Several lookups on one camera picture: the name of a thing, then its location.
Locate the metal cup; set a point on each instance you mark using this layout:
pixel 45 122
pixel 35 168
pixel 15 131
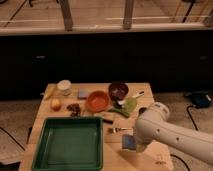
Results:
pixel 142 110

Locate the dark maroon bowl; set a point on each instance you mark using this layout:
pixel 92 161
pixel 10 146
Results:
pixel 118 90

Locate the dark blue floor device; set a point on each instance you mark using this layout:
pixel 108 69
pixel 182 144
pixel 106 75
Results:
pixel 199 99

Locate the orange bowl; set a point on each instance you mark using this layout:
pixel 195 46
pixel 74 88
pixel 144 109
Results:
pixel 97 101

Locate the black handled brush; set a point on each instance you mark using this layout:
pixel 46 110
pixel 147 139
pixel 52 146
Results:
pixel 106 118

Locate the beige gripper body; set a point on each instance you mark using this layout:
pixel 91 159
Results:
pixel 140 148

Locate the green leafy vegetable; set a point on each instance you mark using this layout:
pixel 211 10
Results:
pixel 125 107

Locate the blue sponge front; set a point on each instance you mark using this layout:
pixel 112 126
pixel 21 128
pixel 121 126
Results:
pixel 128 142

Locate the white cup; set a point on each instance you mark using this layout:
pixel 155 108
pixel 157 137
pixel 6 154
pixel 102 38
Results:
pixel 64 86

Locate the white handled utensil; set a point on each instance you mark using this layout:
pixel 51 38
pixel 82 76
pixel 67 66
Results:
pixel 136 95

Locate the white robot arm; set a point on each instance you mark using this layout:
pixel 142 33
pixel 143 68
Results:
pixel 153 124

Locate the brown grapes bunch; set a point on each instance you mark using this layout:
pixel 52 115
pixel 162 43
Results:
pixel 74 109

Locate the silver fork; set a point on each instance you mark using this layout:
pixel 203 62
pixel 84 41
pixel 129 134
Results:
pixel 117 129

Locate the yellow banana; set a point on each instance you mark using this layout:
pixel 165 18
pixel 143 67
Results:
pixel 49 92

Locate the green plastic tray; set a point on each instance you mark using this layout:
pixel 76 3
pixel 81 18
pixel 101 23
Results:
pixel 70 144

